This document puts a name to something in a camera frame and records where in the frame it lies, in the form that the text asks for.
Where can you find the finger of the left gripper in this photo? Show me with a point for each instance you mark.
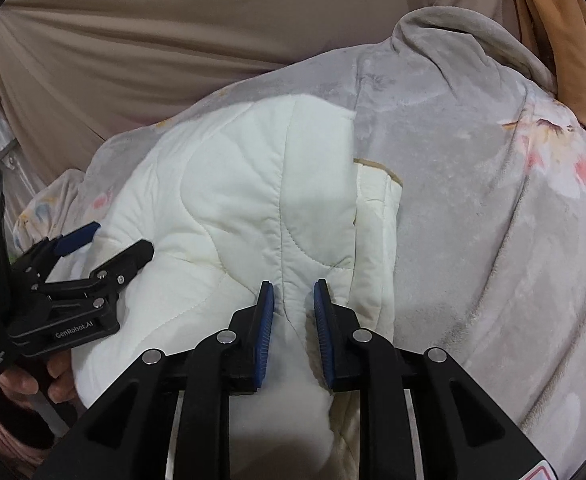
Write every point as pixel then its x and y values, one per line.
pixel 47 252
pixel 102 283

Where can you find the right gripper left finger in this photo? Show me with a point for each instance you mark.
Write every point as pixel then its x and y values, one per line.
pixel 168 416

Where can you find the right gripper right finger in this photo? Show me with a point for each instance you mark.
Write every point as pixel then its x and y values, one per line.
pixel 422 416

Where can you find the cream quilted jacket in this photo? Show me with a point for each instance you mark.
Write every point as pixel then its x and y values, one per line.
pixel 268 191

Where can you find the person's left hand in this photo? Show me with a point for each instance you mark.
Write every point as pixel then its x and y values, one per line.
pixel 19 386

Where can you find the grey floral blanket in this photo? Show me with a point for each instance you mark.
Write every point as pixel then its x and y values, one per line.
pixel 491 226

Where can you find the beige curtain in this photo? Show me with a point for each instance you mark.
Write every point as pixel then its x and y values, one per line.
pixel 73 73

